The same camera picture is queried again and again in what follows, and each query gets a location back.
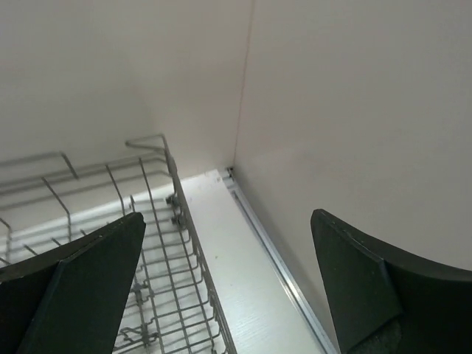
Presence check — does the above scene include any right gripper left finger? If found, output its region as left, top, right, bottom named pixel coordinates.
left=1, top=212, right=146, bottom=353

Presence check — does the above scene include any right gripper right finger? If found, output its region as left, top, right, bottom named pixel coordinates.
left=310, top=209, right=471, bottom=353

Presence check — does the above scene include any aluminium front rail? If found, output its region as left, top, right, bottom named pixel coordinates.
left=219, top=167, right=338, bottom=353

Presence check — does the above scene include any grey wire dish rack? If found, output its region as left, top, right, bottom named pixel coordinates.
left=1, top=134, right=237, bottom=353

